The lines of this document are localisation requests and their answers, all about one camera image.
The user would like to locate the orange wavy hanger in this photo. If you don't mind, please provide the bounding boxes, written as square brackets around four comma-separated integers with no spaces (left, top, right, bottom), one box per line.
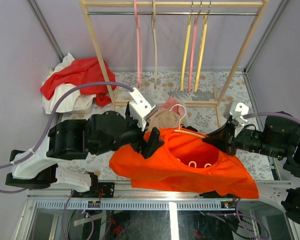
[169,103,212,168]

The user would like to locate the white laundry basket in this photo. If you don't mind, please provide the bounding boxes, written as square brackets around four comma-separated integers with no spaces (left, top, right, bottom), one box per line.
[154,100,190,128]

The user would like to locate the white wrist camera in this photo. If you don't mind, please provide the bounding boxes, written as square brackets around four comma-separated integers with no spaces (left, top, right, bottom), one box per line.
[223,101,249,137]
[128,87,158,131]

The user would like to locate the yellow hanger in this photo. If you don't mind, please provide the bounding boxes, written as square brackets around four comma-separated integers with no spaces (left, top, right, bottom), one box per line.
[194,0,212,92]
[179,2,193,92]

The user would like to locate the pink hanger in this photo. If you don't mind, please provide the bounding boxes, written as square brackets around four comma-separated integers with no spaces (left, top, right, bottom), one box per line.
[133,0,143,88]
[187,1,202,93]

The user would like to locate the pink hanger right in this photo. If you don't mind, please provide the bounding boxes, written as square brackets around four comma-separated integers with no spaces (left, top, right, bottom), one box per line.
[187,1,202,93]

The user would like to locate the pink garment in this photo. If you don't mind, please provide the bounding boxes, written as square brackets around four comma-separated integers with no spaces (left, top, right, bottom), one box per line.
[160,96,185,115]

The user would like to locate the beige garment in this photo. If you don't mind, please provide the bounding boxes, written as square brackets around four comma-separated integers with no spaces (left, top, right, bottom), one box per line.
[147,109,182,132]

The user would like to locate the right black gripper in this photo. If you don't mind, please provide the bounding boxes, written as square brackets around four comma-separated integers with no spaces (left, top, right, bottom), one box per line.
[200,116,283,156]

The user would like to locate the red cloth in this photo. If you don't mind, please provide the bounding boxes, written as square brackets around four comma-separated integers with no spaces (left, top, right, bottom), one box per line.
[40,57,112,107]

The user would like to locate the aluminium rail frame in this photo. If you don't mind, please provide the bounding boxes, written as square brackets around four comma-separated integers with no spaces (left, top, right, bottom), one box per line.
[12,179,300,240]

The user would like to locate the white cloth pile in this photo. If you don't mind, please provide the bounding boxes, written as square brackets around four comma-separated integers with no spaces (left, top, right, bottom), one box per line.
[41,52,97,115]

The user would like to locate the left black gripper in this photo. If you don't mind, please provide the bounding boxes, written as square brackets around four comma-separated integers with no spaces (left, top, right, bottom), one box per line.
[94,100,166,155]

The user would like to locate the yellow hanger right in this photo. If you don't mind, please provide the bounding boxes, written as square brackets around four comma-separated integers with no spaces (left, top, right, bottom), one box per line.
[194,0,212,92]

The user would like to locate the orange t shirt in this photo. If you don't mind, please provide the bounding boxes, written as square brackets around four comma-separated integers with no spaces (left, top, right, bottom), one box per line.
[109,128,259,199]

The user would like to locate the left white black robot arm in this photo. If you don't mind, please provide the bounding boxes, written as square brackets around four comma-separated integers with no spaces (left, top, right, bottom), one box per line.
[5,108,164,198]

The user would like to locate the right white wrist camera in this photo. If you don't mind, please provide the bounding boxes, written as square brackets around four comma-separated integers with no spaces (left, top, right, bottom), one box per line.
[223,101,249,137]

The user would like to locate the yellow hanger left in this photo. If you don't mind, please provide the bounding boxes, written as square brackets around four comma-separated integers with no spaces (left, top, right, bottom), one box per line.
[179,2,193,92]

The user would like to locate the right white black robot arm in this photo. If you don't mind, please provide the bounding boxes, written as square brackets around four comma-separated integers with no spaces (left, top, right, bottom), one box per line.
[203,112,300,225]

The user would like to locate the wooden clothes rack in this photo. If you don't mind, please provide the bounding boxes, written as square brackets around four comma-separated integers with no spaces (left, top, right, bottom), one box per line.
[78,0,270,128]

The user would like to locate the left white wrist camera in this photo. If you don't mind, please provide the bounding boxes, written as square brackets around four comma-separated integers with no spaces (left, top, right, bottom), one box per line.
[128,87,158,131]

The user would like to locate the beige wooden hanger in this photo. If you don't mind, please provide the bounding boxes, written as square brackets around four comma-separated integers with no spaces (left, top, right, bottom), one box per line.
[151,0,158,89]

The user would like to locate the pink hanger left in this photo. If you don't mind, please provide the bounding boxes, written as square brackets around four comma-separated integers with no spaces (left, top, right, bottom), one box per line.
[133,0,143,88]

